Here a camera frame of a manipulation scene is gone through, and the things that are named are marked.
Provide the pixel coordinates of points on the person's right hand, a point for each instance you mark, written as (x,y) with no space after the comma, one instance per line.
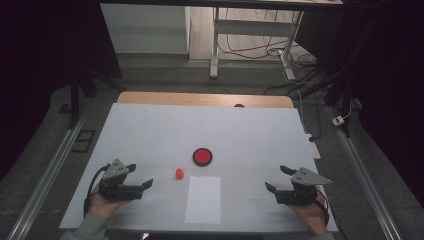
(310,216)

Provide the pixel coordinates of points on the white power strip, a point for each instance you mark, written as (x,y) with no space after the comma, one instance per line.
(314,148)

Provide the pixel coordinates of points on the black floor socket plate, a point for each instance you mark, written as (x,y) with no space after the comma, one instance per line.
(83,141)

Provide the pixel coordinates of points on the black metal stand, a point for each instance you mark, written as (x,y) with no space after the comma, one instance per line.
(345,96)
(75,100)

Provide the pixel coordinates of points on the white desk frame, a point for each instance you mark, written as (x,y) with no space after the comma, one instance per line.
(253,28)

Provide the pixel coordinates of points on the large white table mat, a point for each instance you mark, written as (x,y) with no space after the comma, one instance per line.
(206,130)

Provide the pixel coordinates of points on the white paper sheet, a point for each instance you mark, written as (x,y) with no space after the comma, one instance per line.
(203,200)

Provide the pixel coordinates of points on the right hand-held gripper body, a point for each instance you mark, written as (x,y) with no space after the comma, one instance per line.
(301,191)

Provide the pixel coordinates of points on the small red stamp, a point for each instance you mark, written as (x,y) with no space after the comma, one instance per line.
(179,174)

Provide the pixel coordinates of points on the round red ink pad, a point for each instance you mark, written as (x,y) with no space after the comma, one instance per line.
(202,157)

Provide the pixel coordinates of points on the aluminium floor rail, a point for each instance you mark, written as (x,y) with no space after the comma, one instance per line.
(363,173)
(50,173)

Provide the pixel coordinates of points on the person's left hand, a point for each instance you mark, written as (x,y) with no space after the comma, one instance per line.
(103,206)

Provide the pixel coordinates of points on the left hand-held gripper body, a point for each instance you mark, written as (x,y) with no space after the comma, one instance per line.
(115,186)

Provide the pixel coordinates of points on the white cabinet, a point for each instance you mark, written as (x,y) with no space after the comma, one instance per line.
(146,30)

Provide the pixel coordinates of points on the small white adapter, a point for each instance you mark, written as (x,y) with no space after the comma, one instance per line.
(338,120)

